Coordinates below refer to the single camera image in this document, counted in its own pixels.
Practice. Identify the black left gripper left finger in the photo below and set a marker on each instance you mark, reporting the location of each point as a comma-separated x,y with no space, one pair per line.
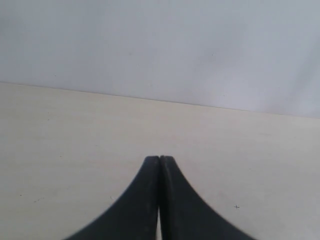
134,215

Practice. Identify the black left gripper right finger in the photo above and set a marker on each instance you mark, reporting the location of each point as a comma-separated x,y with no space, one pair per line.
184,215

